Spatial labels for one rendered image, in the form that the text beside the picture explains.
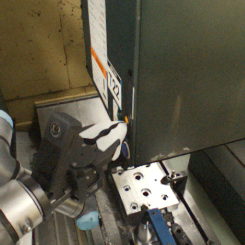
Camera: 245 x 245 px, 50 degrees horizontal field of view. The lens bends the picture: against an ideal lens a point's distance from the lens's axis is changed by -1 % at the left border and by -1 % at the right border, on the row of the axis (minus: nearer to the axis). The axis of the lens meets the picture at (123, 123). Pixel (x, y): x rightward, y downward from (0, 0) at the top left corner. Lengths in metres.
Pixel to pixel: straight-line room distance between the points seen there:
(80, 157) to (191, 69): 0.23
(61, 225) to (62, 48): 1.07
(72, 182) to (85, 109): 1.56
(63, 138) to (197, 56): 0.25
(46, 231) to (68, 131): 1.15
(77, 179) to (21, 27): 1.42
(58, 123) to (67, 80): 1.55
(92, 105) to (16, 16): 0.78
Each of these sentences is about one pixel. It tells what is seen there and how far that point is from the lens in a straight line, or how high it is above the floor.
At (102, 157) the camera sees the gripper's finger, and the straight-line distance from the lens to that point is 0.42.
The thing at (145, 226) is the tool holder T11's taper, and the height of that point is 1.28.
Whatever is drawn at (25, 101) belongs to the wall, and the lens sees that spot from 1.98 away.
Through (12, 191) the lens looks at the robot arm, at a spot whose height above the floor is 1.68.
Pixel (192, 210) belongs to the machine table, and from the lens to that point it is 1.30.
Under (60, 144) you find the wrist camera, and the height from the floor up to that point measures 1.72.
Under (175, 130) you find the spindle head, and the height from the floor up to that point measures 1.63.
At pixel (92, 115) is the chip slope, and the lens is 1.95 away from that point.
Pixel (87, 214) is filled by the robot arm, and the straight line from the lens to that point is 0.93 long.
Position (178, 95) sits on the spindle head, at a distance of 0.47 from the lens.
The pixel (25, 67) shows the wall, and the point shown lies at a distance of 1.85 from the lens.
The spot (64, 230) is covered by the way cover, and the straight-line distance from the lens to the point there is 1.44.
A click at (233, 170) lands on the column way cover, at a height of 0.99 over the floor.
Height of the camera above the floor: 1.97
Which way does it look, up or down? 39 degrees down
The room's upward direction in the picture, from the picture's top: straight up
